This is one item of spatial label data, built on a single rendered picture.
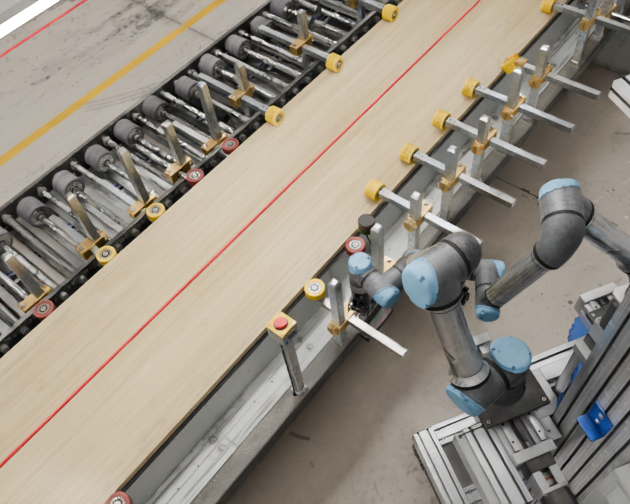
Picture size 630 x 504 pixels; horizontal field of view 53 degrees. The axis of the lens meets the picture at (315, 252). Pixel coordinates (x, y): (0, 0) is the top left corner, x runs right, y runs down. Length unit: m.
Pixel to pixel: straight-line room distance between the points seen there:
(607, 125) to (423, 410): 2.25
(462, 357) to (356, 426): 1.44
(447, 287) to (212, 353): 1.05
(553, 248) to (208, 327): 1.26
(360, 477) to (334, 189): 1.31
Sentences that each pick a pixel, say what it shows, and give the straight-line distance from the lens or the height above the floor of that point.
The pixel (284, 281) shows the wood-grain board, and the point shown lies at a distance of 2.45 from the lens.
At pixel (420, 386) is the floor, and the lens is 3.21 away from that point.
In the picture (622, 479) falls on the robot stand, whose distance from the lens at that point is 1.89.
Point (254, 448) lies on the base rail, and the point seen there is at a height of 0.70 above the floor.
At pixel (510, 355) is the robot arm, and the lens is 1.90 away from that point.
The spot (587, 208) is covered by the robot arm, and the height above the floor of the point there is 1.49.
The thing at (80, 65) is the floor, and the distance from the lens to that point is 5.32.
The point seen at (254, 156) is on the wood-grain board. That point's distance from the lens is 2.89.
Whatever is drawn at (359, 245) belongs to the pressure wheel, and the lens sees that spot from 2.52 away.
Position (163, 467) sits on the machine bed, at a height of 0.70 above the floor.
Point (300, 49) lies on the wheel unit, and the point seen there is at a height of 0.95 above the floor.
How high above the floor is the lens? 2.95
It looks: 55 degrees down
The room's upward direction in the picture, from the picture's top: 9 degrees counter-clockwise
